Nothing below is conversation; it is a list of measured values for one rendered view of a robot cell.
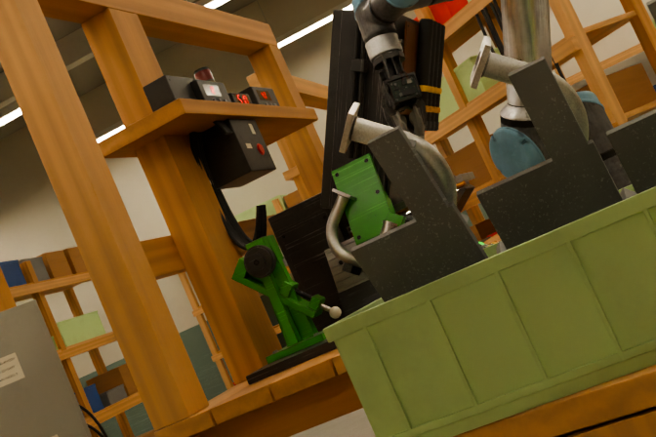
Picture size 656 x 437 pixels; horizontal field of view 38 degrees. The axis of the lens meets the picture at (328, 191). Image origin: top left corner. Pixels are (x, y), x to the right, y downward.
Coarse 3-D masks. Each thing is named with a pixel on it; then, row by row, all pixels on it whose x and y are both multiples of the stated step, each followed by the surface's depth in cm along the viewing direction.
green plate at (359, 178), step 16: (368, 160) 245; (336, 176) 248; (352, 176) 246; (368, 176) 244; (352, 192) 245; (368, 192) 244; (384, 192) 242; (352, 208) 245; (368, 208) 243; (384, 208) 241; (352, 224) 244; (368, 224) 242
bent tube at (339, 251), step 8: (336, 192) 243; (336, 200) 244; (344, 200) 243; (336, 208) 243; (344, 208) 243; (336, 216) 243; (328, 224) 243; (336, 224) 243; (328, 232) 242; (336, 232) 243; (328, 240) 242; (336, 240) 242; (336, 248) 241; (344, 248) 241; (336, 256) 241; (344, 256) 239; (352, 256) 239; (352, 264) 239
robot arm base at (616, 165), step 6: (612, 150) 186; (606, 156) 185; (612, 156) 185; (606, 162) 185; (612, 162) 185; (618, 162) 185; (612, 168) 184; (618, 168) 184; (612, 174) 184; (618, 174) 184; (624, 174) 184; (618, 180) 183; (624, 180) 183; (630, 180) 184; (618, 186) 183; (624, 186) 183
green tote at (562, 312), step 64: (640, 192) 101; (512, 256) 105; (576, 256) 103; (640, 256) 101; (384, 320) 112; (448, 320) 109; (512, 320) 106; (576, 320) 104; (640, 320) 101; (384, 384) 113; (448, 384) 110; (512, 384) 107; (576, 384) 104
